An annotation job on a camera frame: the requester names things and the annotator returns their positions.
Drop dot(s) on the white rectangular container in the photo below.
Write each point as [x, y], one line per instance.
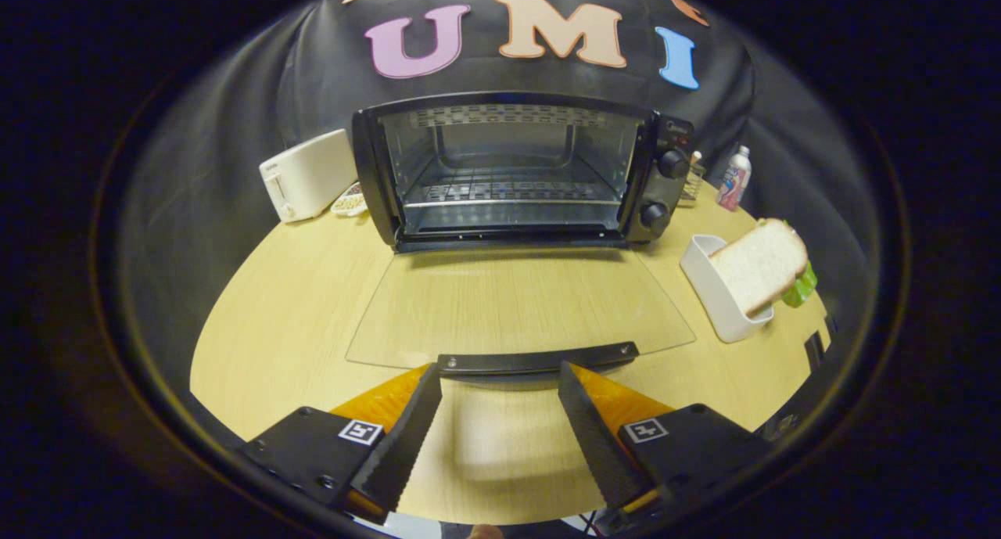
[715, 296]

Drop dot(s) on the small bottle with pink label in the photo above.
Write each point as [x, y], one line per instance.
[733, 181]

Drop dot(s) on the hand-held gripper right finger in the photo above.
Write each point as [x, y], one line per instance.
[598, 445]

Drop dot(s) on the small patterned dish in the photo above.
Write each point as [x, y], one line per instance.
[349, 201]

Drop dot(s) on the clear glass jar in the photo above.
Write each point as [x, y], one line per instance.
[692, 183]

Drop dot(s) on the white bread toaster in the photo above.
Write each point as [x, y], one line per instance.
[309, 175]

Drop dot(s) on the black table clamp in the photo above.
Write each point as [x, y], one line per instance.
[815, 351]

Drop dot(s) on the bread and lettuce sandwich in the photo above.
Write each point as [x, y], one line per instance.
[758, 265]

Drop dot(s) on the black toaster oven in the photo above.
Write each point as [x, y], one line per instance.
[508, 179]

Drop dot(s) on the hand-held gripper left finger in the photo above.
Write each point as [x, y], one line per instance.
[403, 445]

